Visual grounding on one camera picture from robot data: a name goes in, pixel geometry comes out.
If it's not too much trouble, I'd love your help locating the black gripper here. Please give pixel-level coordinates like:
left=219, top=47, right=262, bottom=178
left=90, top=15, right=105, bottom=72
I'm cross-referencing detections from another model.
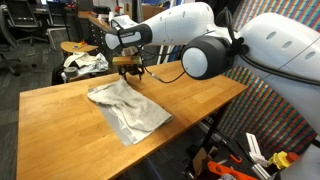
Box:
left=118, top=64, right=144, bottom=81

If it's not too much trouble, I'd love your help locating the white cloth towel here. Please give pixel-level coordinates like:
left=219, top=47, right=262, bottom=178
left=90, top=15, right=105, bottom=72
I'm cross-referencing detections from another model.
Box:
left=87, top=78, right=173, bottom=144

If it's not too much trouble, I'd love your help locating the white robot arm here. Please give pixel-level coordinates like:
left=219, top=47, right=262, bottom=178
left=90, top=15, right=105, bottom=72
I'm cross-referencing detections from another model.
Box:
left=105, top=2, right=320, bottom=132

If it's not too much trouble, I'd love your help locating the crumpled white cloth pile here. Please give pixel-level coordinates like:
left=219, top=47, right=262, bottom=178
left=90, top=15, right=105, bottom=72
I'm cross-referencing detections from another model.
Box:
left=63, top=52, right=109, bottom=75

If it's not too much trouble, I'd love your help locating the small round wooden table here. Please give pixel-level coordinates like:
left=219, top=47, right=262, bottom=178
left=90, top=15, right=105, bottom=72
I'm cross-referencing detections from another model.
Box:
left=60, top=41, right=97, bottom=53

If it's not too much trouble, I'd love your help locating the black office chair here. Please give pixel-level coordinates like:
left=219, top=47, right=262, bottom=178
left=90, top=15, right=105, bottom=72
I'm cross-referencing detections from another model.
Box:
left=4, top=0, right=48, bottom=46

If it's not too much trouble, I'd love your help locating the yellow green toy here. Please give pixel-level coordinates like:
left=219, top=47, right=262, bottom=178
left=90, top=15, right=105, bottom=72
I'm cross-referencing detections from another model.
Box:
left=268, top=151, right=290, bottom=170

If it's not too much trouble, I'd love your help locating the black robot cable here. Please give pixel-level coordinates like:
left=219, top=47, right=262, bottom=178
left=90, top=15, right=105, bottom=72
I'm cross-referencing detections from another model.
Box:
left=136, top=46, right=186, bottom=85

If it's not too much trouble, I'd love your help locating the grey duct tape roll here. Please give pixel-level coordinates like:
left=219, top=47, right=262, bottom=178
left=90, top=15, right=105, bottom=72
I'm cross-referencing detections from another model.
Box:
left=64, top=67, right=78, bottom=78

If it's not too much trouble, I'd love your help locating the black table leg frame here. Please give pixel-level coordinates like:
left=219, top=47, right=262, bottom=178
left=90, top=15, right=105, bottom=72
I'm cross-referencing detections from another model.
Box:
left=201, top=105, right=227, bottom=148

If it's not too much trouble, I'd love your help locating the white plastic bracket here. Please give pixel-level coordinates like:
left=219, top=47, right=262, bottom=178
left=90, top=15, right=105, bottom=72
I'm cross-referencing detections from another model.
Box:
left=246, top=133, right=267, bottom=166

